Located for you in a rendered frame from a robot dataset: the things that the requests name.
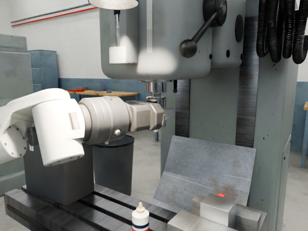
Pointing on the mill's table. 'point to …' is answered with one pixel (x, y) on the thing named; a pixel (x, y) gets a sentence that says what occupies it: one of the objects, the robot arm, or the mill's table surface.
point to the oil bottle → (140, 219)
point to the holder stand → (59, 176)
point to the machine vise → (253, 217)
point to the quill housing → (161, 42)
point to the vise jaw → (194, 223)
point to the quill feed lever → (212, 9)
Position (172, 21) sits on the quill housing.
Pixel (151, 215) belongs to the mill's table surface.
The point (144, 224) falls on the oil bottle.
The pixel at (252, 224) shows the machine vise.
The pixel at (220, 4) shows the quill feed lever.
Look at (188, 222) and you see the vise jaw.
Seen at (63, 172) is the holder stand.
